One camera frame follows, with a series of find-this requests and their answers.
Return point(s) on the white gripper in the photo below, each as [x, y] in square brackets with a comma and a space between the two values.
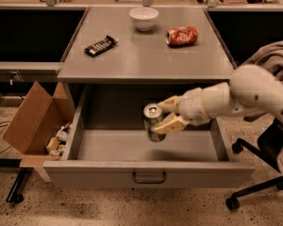
[191, 106]

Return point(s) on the green soda can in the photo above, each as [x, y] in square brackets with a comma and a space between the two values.
[152, 115]

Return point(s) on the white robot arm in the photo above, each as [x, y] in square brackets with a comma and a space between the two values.
[250, 91]

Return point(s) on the open grey top drawer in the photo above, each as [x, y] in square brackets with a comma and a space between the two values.
[108, 142]

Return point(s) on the grey metal cabinet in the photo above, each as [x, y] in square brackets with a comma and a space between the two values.
[144, 57]

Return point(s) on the black snack bar wrapper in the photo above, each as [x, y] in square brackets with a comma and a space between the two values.
[101, 46]

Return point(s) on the white ceramic bowl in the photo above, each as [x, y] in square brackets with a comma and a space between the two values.
[143, 18]

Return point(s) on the black office chair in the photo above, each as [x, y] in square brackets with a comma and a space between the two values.
[270, 142]

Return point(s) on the snack packets in box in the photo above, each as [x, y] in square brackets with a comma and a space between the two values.
[57, 144]

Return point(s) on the brown cardboard box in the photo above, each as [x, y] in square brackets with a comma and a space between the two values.
[37, 120]

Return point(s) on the black metal table leg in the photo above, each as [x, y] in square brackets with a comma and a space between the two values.
[19, 179]

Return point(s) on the black drawer handle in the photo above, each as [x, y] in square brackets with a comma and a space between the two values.
[149, 178]

